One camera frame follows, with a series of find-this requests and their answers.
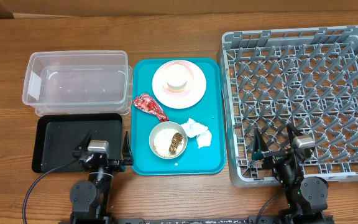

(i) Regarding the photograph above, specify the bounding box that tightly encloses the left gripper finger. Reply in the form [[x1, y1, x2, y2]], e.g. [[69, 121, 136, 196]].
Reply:
[[122, 131, 132, 161], [75, 130, 92, 151]]

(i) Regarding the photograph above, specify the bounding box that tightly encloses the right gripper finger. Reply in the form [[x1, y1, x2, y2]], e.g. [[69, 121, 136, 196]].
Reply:
[[286, 123, 303, 140], [253, 129, 269, 153]]

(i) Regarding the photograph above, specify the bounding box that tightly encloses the white rice pile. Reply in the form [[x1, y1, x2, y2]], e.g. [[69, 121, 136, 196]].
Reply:
[[154, 128, 184, 158]]

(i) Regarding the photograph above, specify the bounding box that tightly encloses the grey metal bowl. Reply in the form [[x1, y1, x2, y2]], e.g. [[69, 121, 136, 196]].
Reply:
[[149, 121, 188, 159]]

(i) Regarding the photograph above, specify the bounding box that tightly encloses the brown food piece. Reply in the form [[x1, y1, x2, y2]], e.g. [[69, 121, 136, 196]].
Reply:
[[168, 133, 183, 155]]

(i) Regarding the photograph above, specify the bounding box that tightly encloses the red snack wrapper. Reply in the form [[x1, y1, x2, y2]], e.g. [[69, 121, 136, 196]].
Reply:
[[132, 93, 169, 123]]

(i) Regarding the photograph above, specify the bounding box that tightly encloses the white napkin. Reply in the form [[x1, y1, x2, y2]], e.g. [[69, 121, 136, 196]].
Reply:
[[181, 118, 213, 149]]

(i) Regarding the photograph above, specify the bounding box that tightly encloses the cream cup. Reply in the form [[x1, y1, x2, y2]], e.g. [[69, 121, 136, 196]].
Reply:
[[166, 64, 188, 93]]

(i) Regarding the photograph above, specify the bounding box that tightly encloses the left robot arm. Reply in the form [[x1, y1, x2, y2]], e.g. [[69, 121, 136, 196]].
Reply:
[[70, 133, 134, 223]]

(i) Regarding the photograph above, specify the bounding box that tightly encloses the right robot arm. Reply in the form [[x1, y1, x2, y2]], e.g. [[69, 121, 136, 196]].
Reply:
[[252, 124, 334, 223]]

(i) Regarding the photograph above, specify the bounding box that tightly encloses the grey dishwasher rack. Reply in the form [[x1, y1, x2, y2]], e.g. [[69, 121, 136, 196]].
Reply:
[[218, 26, 358, 187]]

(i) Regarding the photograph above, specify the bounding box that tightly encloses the black tray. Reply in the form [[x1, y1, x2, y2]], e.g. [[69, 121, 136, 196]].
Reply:
[[32, 113, 122, 173]]

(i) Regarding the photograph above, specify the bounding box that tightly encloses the teal serving tray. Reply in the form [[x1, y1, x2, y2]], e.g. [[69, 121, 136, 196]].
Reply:
[[131, 57, 226, 175]]

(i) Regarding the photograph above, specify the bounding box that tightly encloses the clear plastic bin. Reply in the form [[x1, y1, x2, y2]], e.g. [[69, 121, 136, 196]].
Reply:
[[22, 50, 132, 116]]

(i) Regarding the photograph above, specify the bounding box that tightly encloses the white pink plate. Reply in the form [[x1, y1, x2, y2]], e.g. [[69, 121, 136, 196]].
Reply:
[[152, 60, 206, 109]]

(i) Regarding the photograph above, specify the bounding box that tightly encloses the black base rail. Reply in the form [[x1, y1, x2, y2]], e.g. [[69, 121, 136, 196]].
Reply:
[[117, 215, 334, 224]]

